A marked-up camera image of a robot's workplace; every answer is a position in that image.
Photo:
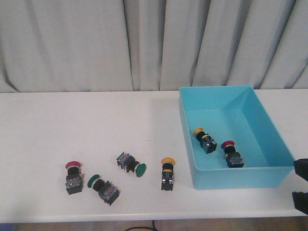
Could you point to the red button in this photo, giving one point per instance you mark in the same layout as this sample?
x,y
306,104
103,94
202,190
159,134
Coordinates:
x,y
231,156
74,177

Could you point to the light blue plastic box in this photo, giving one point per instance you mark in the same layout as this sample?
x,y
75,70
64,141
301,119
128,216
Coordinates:
x,y
232,113

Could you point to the green button front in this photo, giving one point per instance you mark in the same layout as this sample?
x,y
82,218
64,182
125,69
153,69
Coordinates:
x,y
105,189

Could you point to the yellow button on table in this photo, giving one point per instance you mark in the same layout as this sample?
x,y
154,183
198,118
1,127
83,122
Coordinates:
x,y
167,179

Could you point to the green button middle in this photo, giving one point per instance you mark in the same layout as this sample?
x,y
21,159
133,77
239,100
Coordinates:
x,y
128,163

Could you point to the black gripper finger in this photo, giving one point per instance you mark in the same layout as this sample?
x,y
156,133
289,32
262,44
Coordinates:
x,y
300,200
301,168

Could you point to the white pleated curtain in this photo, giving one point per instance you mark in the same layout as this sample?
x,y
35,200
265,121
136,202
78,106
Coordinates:
x,y
139,45

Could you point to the green button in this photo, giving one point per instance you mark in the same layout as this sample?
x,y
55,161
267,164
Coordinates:
x,y
105,189
128,163

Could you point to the red button on table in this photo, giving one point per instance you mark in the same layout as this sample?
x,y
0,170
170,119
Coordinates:
x,y
74,177

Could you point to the yellow button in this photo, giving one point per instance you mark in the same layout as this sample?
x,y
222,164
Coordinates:
x,y
207,143
167,179

